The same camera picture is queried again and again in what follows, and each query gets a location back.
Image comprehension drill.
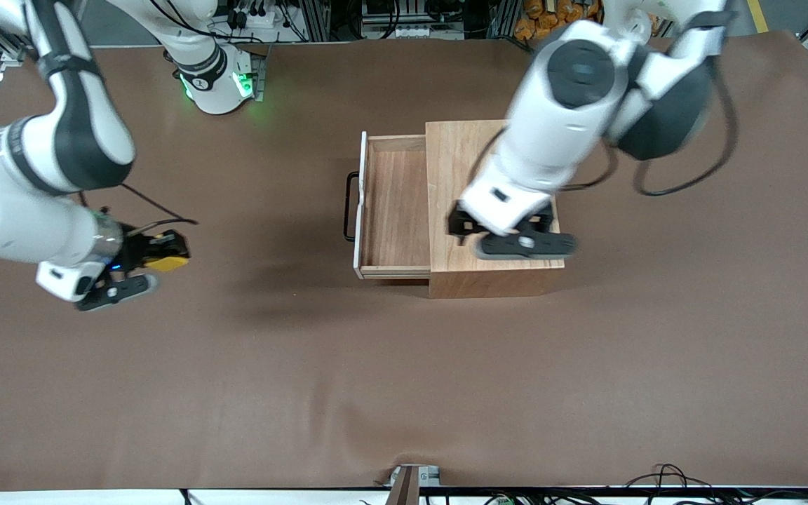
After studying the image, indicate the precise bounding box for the yellow block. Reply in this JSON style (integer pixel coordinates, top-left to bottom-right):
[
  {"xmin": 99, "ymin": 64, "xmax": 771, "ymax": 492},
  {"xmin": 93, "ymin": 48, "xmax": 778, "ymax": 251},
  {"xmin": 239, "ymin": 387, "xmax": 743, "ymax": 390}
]
[{"xmin": 143, "ymin": 234, "xmax": 191, "ymax": 274}]

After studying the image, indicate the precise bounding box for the grey electronics unit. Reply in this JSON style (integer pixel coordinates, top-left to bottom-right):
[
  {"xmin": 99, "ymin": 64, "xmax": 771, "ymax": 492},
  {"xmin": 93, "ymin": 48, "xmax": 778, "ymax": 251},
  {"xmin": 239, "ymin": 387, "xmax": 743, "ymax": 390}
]
[{"xmin": 360, "ymin": 0, "xmax": 476, "ymax": 40}]

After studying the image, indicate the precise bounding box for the black cable bundle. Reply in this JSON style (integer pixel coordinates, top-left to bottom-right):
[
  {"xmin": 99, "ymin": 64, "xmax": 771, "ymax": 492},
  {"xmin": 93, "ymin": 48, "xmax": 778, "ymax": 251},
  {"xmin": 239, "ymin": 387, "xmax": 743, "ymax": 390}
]
[{"xmin": 621, "ymin": 462, "xmax": 808, "ymax": 505}]

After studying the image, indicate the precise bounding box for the wooden drawer with black handle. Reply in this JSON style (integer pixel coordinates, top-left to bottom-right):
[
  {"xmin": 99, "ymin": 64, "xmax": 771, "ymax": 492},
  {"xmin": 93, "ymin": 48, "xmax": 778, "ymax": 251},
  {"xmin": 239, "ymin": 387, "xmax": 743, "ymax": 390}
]
[{"xmin": 344, "ymin": 130, "xmax": 433, "ymax": 281}]

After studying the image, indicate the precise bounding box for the light wooden cabinet box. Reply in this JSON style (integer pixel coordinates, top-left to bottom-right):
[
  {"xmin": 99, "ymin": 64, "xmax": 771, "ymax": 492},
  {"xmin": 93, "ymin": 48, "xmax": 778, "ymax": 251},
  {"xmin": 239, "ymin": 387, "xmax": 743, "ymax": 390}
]
[{"xmin": 425, "ymin": 119, "xmax": 567, "ymax": 300}]

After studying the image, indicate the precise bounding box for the pile of orange objects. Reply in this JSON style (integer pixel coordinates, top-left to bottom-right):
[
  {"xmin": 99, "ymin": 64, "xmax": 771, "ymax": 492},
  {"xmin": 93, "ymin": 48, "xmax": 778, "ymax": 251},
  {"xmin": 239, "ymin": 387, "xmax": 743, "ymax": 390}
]
[{"xmin": 513, "ymin": 0, "xmax": 605, "ymax": 42}]

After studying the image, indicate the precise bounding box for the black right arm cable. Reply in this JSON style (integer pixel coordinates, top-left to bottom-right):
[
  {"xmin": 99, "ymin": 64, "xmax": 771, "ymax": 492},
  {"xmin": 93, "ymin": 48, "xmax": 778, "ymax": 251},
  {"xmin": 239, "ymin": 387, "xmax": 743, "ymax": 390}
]
[{"xmin": 80, "ymin": 182, "xmax": 200, "ymax": 237}]

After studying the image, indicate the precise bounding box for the metal table clamp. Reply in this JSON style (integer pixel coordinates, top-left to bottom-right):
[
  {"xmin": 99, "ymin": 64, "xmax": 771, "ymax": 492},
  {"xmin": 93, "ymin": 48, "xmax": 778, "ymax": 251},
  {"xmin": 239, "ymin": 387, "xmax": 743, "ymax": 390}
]
[{"xmin": 386, "ymin": 463, "xmax": 442, "ymax": 505}]

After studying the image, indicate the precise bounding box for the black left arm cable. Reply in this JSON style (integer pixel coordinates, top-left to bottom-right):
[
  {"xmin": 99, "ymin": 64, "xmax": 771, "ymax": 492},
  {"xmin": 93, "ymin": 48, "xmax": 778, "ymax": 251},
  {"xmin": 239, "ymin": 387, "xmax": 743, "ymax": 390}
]
[{"xmin": 471, "ymin": 60, "xmax": 739, "ymax": 199}]

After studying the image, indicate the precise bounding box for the white power strip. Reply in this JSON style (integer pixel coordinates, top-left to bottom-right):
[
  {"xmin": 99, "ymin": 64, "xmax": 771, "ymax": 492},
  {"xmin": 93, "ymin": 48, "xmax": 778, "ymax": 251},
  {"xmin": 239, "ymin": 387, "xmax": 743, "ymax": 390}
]
[{"xmin": 226, "ymin": 0, "xmax": 292, "ymax": 31}]

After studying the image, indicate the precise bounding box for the brown table mat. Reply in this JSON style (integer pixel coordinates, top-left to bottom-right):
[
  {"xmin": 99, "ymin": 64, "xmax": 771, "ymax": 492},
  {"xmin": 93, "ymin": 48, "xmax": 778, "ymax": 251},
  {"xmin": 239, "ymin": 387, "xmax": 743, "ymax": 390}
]
[{"xmin": 0, "ymin": 32, "xmax": 808, "ymax": 492}]

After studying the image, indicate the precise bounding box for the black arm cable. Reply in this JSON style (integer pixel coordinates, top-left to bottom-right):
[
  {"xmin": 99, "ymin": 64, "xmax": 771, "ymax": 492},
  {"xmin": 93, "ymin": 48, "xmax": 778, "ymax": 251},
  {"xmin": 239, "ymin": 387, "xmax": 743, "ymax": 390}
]
[
  {"xmin": 471, "ymin": 60, "xmax": 739, "ymax": 199},
  {"xmin": 80, "ymin": 182, "xmax": 200, "ymax": 237}
]

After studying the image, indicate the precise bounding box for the grey perforated mounting bracket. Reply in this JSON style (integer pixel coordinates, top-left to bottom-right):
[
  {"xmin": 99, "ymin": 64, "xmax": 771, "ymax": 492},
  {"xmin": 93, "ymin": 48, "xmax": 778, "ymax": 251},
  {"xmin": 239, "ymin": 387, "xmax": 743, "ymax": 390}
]
[{"xmin": 238, "ymin": 45, "xmax": 270, "ymax": 101}]

